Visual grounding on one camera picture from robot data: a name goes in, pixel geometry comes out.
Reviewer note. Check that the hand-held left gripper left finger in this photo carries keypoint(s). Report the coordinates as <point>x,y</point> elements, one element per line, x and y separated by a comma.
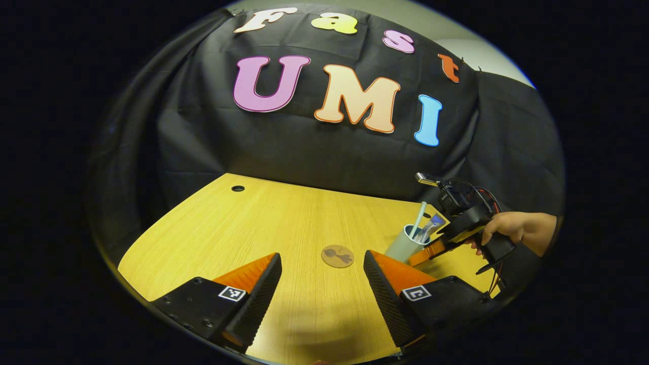
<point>258,306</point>

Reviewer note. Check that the wooden desktop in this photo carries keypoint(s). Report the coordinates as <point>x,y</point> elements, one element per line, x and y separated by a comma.
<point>304,218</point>

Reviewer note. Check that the white toothpaste tube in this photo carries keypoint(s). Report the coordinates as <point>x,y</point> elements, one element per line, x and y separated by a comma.
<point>433,225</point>

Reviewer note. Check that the white toothbrush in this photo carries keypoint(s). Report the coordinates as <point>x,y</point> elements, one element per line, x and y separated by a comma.
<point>420,215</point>

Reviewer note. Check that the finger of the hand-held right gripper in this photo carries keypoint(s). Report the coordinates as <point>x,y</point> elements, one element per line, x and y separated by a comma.
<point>428,253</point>

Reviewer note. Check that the round brown coaster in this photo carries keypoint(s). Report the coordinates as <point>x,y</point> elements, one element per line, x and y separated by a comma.
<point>337,256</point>

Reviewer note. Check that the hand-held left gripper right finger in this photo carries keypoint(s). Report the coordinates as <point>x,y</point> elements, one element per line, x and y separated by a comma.
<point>388,306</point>

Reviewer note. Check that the black backdrop cloth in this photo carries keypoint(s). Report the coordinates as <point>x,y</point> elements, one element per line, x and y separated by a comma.
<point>304,152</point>

